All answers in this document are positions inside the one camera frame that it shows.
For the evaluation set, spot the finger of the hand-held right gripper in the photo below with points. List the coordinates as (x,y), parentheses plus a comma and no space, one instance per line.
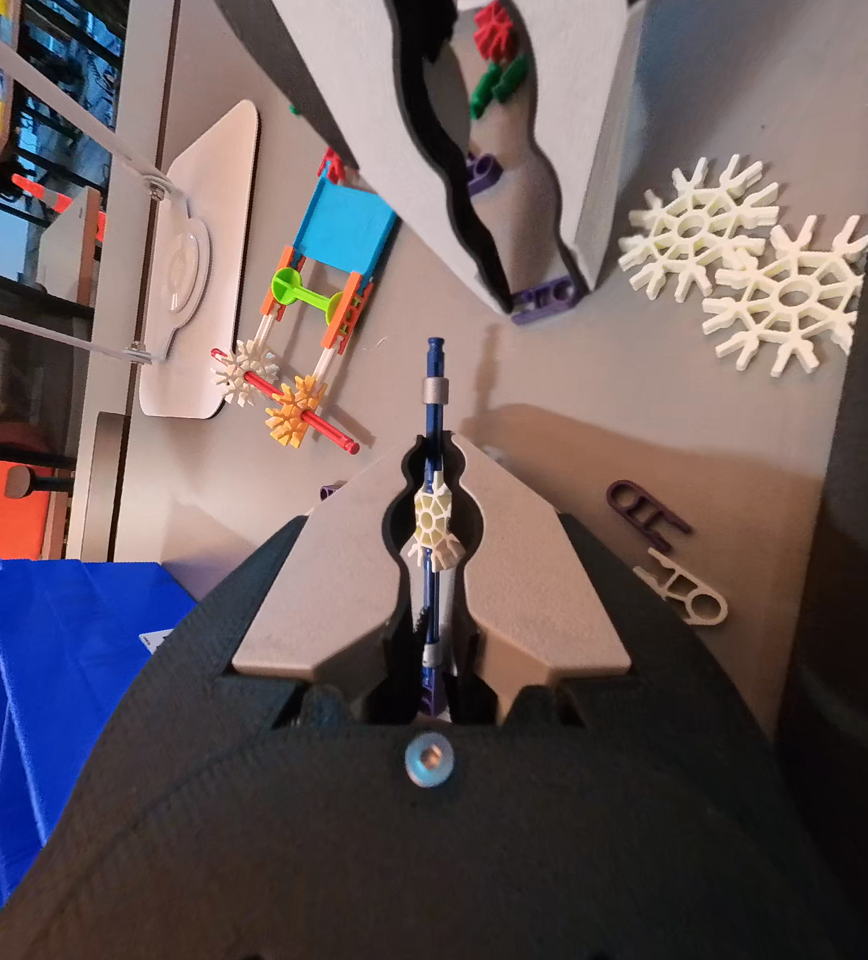
(374,90)
(584,112)

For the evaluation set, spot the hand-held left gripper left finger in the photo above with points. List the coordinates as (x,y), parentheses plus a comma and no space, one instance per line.
(314,600)

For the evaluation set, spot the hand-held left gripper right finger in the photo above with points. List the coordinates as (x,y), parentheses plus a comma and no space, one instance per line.
(546,600)

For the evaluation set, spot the purple clip connector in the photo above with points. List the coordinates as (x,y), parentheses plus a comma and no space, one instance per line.
(331,492)
(546,298)
(429,694)
(483,174)
(640,506)

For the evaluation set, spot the blue plastic rod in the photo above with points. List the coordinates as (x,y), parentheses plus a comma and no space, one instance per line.
(435,435)
(430,607)

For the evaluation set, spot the small white snowflake connector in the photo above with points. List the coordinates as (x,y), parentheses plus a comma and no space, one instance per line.
(434,517)

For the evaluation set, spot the red fan connector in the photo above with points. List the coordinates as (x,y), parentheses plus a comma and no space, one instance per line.
(494,30)

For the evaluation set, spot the white fan connector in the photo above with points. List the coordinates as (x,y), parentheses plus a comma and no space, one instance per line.
(696,604)

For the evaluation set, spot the large white snowflake connector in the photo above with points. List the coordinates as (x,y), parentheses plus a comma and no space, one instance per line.
(696,225)
(786,296)

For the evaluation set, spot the blue plastic bin with tag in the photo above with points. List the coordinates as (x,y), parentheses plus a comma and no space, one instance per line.
(51,675)

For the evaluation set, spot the orange traffic cone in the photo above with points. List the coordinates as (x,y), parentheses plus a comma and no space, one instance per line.
(44,191)

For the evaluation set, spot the grey side table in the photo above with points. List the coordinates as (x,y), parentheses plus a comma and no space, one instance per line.
(66,247)

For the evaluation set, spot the dark cabinet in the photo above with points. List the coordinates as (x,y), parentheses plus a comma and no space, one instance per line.
(14,352)

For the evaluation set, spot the colourful toy car frame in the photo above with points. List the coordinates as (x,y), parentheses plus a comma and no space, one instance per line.
(344,225)

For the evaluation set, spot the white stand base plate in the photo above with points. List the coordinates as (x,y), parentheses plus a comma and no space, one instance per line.
(201,337)

